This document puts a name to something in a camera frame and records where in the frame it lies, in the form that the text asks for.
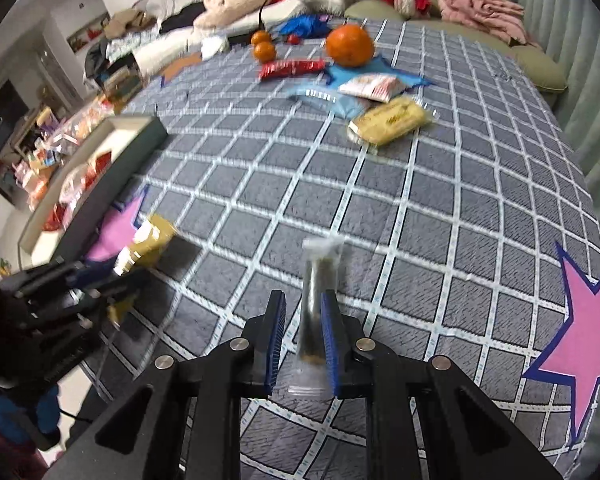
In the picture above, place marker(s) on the pile of assorted snack packets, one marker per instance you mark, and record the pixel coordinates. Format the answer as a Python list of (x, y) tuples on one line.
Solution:
[(45, 160)]

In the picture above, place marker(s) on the white pink nougat packet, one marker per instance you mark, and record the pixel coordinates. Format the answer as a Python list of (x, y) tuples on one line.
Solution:
[(372, 86)]

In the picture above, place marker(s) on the grey striped sofa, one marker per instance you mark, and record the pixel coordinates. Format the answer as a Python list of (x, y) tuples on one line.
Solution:
[(155, 5)]

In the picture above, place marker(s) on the small orange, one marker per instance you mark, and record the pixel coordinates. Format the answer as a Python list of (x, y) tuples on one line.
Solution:
[(265, 52), (261, 37)]

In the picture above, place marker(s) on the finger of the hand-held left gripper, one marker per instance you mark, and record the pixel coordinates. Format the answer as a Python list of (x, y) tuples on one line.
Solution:
[(95, 269), (120, 287)]

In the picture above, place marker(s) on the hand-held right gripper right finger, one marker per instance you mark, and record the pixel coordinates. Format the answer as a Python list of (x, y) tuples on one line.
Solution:
[(332, 350)]

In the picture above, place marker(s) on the large orange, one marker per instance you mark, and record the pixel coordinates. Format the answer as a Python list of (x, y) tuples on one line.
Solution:
[(350, 46)]

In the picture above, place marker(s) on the wall picture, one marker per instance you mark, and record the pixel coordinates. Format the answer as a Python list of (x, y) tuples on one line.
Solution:
[(87, 32)]

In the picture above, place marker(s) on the pink folded blanket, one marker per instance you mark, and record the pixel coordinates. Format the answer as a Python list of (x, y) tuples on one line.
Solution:
[(480, 7)]

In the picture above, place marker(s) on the yellow cake packet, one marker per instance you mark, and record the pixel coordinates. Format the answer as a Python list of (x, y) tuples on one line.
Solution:
[(387, 120)]

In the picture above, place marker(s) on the gold snack packet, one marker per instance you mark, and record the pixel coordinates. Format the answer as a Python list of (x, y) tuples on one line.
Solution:
[(150, 240)]

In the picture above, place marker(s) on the red candy packet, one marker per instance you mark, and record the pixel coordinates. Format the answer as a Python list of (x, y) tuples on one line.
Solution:
[(290, 69)]

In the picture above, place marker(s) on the small red fruit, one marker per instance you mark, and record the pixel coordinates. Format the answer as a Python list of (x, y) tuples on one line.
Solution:
[(293, 39)]

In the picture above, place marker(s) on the light blue snack packet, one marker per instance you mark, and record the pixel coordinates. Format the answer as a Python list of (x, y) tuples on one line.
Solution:
[(330, 100)]

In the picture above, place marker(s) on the white crumpled tissue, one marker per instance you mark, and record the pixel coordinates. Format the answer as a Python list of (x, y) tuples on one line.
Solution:
[(214, 45)]

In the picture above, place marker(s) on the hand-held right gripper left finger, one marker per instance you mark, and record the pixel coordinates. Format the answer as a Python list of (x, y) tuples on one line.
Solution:
[(270, 350)]

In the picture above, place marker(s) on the clear snack bar packet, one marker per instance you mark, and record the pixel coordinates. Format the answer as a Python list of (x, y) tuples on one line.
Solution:
[(320, 270)]

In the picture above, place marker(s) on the television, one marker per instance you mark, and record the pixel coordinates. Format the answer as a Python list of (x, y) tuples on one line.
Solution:
[(2, 117)]

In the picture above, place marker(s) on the grey box with cream interior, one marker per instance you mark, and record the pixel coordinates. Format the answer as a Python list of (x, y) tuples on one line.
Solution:
[(125, 160)]

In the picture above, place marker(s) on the blue plastic bag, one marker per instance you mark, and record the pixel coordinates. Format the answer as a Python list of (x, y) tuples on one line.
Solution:
[(302, 26)]

